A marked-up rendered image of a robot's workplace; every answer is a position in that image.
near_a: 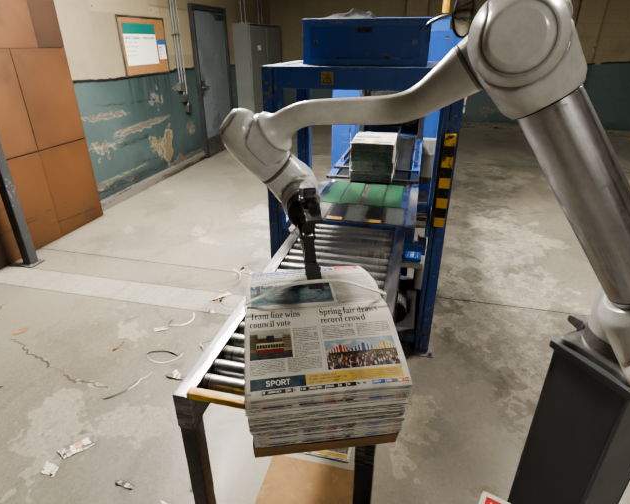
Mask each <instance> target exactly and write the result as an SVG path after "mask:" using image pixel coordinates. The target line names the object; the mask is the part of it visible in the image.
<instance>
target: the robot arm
mask: <svg viewBox="0 0 630 504"><path fill-rule="evenodd" d="M572 15H573V6H572V3H571V0H488V1H487V2H486V3H485V4H484V5H483V6H482V7H481V9H480V10H479V11H478V13H477V14H476V16H475V18H474V20H473V22H472V24H471V27H470V30H469V34H468V35H467V36H466V37H465V38H464V39H463V40H462V41H460V42H459V43H458V44H457V45H456V46H455V47H454V48H452V49H451V51H450V52H449V53H448V54H447V55H446V56H445V57H444V58H443V59H442V60H441V61H440V62H439V63H438V64H437V65H436V66H435V67H434V68H433V69H432V70H431V71H430V72H429V73H428V74H427V75H426V76H425V77H424V78H423V79H422V80H421V81H420V82H418V83H417V84H416V85H414V86H413V87H411V88H410V89H408V90H405V91H403V92H400V93H397V94H392V95H384V96H368V97H348V98H328V99H313V100H306V101H301V102H297V103H294V104H292V105H289V106H287V107H285V108H283V109H281V110H279V111H278V112H276V113H269V112H262V113H261V114H254V113H253V112H252V111H250V110H248V109H244V108H238V109H233V110H231V112H230V113H229V114H228V116H227V117H226V119H225V120H224V121H223V123H222V125H221V126H220V137H221V140H222V142H223V144H224V145H225V147H226V148H227V150H228V151H229V152H230V153H231V155H232V156H233V157H234V158H235V159H236V160H237V161H238V162H239V163H240V164H241V165H242V166H243V167H244V168H245V169H246V170H247V171H248V172H250V173H251V174H252V175H254V176H255V177H257V178H258V179H259V180H260V181H262V182H263V183H264V184H265V185H266V186H267V187H268V188H269V189H270V190H271V192H272V193H273V194H274V195H275V196H276V198H277V199H278V200H279V201H280V202H282V204H283V208H284V212H285V214H286V215H287V217H288V218H289V220H290V222H291V223H292V224H293V225H294V226H296V227H298V231H299V234H300V243H301V246H302V252H303V260H304V267H305V276H306V277H307V280H316V279H322V276H321V272H320V270H321V267H319V264H317V260H316V252H315V244H314V241H315V240H316V233H315V228H316V224H320V223H323V217H322V215H321V208H320V200H321V199H320V196H319V187H318V182H317V179H316V177H315V175H314V173H313V172H312V170H311V169H310V168H309V167H308V166H307V165H306V164H305V163H303V162H301V161H300V160H299V159H297V158H296V157H295V156H294V155H293V154H292V153H291V152H290V151H289V149H290V148H291V145H292V141H291V138H292V136H293V135H294V133H295V132H297V131H298V130H299V129H301V128H304V127H307V126H311V125H390V124H399V123H405V122H409V121H413V120H416V119H419V118H421V117H424V116H426V115H429V114H431V113H433V112H435V111H437V110H439V109H441V108H443V107H445V106H448V105H450V104H452V103H454V102H456V101H458V100H460V99H463V98H465V97H467V96H470V95H472V94H474V93H477V92H479V91H481V90H482V89H484V88H485V90H486V91H487V93H488V94H489V96H490V97H491V99H492V100H493V102H494V103H495V105H496V106H497V108H498V109H499V111H500V112H501V113H502V114H503V115H504V116H506V117H508V118H510V119H512V120H514V119H517V121H518V123H519V125H520V127H521V129H522V131H523V133H524V135H525V137H526V139H527V141H528V143H529V145H530V147H531V149H532V151H533V153H534V155H535V157H536V159H537V161H538V163H539V165H540V167H541V169H542V171H543V173H544V174H545V176H546V178H547V180H548V182H549V184H550V186H551V188H552V190H553V192H554V194H555V196H556V198H557V200H558V202H559V204H560V206H561V208H562V210H563V212H564V214H565V216H566V218H567V220H568V222H569V224H570V226H571V227H572V229H573V231H574V233H575V235H576V237H577V239H578V241H579V243H580V245H581V247H582V249H583V251H584V253H585V255H586V257H587V259H588V261H589V263H590V265H591V267H592V269H593V271H594V273H595V275H596V277H597V279H598V280H599V285H598V287H597V290H596V293H595V296H594V299H593V303H592V307H591V312H590V317H586V316H583V315H581V314H578V313H571V314H570V315H569V316H568V319H567V320H568V322H569V323H570V324H572V325H573V326H574V327H575V328H576V329H577V330H579V331H578V332H575V333H572V334H564V335H562V337H561V340H560V342H561V343H562V344H563V345H565V346H567V347H569V348H572V349H573V350H575V351H577V352H578V353H580V354H582V355H583V356H585V357H586V358H588V359H589V360H591V361H592V362H594V363H595V364H597V365H598V366H600V367H601V368H603V369H604V370H606V371H608V372H609V373H611V374H612V375H614V376H615V377H616V378H618V379H619V380H620V381H621V382H622V383H623V384H624V385H626V386H627V387H630V184H629V181H628V179H627V177H626V175H625V173H624V171H623V169H622V167H621V164H620V162H619V160H618V158H617V156H616V154H615V152H614V150H613V147H612V145H611V143H610V141H609V139H608V137H607V135H606V133H605V130H604V128H603V126H602V124H601V122H600V120H599V118H598V116H597V113H596V111H595V109H594V107H593V105H592V103H591V101H590V99H589V96H588V94H587V92H586V90H585V88H584V86H583V84H582V83H583V82H584V81H585V79H586V73H587V63H586V60H585V57H584V54H583V50H582V47H581V44H580V41H579V38H578V34H577V31H576V27H575V24H574V21H573V19H572ZM312 232H313V236H308V235H311V233H312ZM302 235H303V236H304V237H303V236H302Z"/></svg>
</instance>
